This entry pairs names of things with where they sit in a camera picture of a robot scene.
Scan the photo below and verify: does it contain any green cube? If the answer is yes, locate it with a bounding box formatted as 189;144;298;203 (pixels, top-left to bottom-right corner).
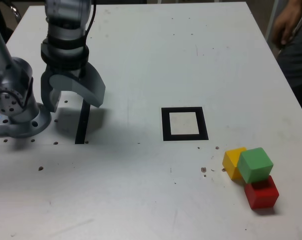
237;147;275;185

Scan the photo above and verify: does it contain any black tape square outline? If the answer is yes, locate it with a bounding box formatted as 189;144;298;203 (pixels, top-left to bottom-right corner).
161;106;209;142

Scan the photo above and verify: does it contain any person's hand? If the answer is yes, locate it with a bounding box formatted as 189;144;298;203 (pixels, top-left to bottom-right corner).
273;9;302;47

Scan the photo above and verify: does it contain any person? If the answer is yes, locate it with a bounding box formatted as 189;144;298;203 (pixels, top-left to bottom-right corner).
277;0;302;126

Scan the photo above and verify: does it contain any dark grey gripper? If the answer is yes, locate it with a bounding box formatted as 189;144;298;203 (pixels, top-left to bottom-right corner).
40;62;107;114

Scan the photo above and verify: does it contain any metal chair frame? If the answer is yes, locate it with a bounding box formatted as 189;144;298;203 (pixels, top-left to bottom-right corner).
9;3;23;21

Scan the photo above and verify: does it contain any black tape strip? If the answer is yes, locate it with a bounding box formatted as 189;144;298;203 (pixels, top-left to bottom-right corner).
75;98;91;145

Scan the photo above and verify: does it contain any red cube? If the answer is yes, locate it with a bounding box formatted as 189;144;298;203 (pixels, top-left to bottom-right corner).
244;174;280;210

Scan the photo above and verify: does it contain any yellow cube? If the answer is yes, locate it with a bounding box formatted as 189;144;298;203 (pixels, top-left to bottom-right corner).
222;146;248;181

